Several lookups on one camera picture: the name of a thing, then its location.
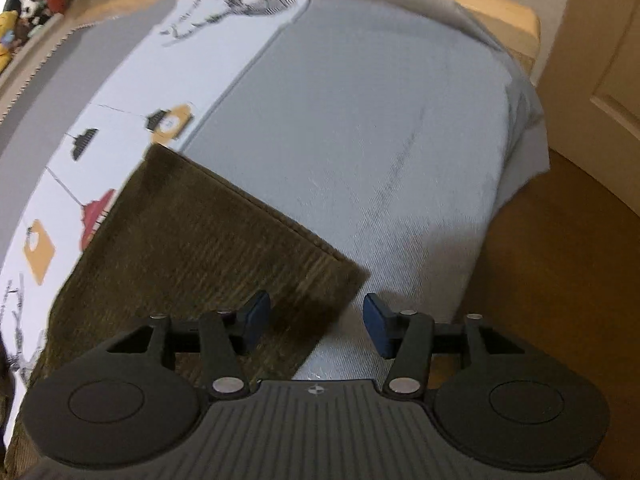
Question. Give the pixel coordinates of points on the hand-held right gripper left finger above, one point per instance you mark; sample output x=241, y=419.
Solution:
x=255, y=316

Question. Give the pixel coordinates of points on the grey printed bed sheet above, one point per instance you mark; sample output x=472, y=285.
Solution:
x=350, y=135

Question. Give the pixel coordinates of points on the beige door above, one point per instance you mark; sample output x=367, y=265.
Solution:
x=600, y=60

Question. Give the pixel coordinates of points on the yellow plush toy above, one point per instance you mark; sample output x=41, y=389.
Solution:
x=6, y=35

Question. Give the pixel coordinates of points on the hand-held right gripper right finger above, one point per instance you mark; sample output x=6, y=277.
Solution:
x=376, y=321

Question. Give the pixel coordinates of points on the panda plush toy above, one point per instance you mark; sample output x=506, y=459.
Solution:
x=31, y=9

